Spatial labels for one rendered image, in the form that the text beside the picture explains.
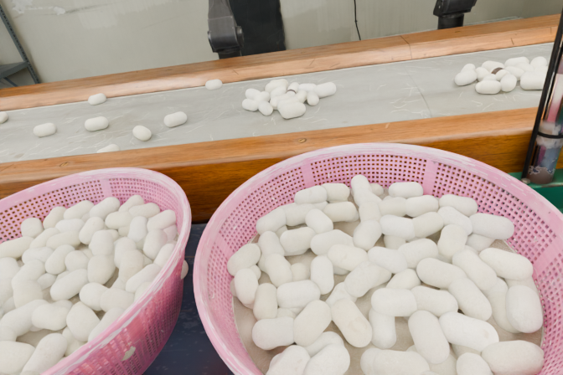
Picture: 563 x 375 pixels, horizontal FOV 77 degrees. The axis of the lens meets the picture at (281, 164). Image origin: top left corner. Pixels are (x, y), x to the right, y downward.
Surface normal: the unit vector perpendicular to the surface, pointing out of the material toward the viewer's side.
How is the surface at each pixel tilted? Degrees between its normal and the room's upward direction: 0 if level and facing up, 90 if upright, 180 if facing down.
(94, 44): 91
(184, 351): 0
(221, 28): 60
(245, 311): 0
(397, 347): 0
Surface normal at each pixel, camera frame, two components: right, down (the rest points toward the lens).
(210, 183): -0.06, 0.52
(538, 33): -0.15, -0.23
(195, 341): -0.15, -0.84
